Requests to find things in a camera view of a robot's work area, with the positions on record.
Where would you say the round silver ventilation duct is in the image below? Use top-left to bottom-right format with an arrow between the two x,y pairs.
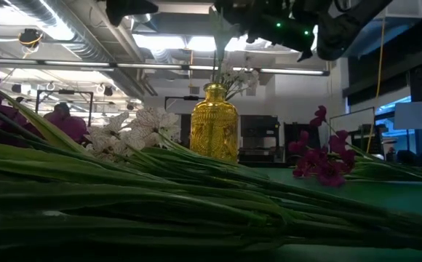
7,0 -> 150,99

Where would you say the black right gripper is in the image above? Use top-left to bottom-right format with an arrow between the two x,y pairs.
214,0 -> 317,62

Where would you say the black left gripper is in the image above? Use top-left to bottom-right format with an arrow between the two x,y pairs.
105,0 -> 159,27

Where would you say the rectangular silver ceiling duct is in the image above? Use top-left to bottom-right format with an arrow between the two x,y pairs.
356,0 -> 422,55

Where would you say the black ceiling cable reel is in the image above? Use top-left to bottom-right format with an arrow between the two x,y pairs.
17,28 -> 44,49

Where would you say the long ceiling light bar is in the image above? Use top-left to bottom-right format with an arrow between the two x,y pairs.
0,57 -> 331,77

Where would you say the black aluminium table frame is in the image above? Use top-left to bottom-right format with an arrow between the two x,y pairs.
238,159 -> 422,172

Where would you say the yellow hanging cable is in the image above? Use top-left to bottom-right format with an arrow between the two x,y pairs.
365,17 -> 387,154

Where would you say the yellow glass vase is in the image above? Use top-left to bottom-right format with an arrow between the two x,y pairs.
190,82 -> 239,163

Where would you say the white flower bunch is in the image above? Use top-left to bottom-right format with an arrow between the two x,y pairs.
214,54 -> 261,103
85,107 -> 422,252

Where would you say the white sign panel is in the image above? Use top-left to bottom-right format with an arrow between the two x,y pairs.
394,100 -> 422,131

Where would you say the whiteboard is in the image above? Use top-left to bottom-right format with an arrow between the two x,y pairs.
329,106 -> 376,162

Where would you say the person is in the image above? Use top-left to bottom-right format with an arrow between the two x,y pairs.
52,103 -> 72,119

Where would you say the black coffee machine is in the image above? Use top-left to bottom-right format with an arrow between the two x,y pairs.
238,114 -> 282,164

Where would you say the black cabinet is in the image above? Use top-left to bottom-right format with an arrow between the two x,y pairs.
282,122 -> 322,164

